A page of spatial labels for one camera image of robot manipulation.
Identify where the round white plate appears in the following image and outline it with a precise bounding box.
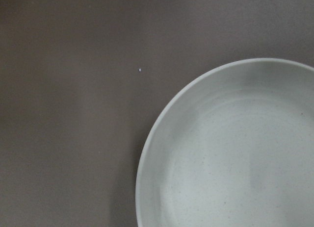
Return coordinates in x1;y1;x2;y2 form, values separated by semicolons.
135;58;314;227

